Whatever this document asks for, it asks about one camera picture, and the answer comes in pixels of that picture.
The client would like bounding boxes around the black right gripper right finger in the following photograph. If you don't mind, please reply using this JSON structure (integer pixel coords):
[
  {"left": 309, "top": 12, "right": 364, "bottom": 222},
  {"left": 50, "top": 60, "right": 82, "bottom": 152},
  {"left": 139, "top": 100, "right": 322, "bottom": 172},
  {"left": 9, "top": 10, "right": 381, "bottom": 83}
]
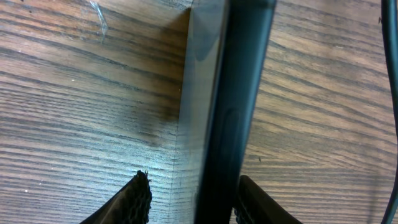
[{"left": 233, "top": 175, "right": 302, "bottom": 224}]

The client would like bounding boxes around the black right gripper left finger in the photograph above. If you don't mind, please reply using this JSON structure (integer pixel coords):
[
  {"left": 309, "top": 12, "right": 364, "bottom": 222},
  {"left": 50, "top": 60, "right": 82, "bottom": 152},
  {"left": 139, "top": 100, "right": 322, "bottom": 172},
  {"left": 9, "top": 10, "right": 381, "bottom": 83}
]
[{"left": 80, "top": 170, "right": 152, "bottom": 224}]

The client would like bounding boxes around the Samsung Galaxy smartphone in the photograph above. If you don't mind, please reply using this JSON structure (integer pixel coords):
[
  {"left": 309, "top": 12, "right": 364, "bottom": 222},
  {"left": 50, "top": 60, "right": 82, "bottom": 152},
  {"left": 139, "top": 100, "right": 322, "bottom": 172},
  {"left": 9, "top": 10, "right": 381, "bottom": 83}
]
[{"left": 167, "top": 0, "right": 277, "bottom": 223}]

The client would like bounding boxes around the black USB charging cable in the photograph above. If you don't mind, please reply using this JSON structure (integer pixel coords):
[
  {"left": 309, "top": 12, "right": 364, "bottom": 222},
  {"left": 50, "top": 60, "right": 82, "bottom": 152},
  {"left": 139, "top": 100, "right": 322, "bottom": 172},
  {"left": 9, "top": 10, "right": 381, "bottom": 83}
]
[{"left": 380, "top": 0, "right": 398, "bottom": 224}]

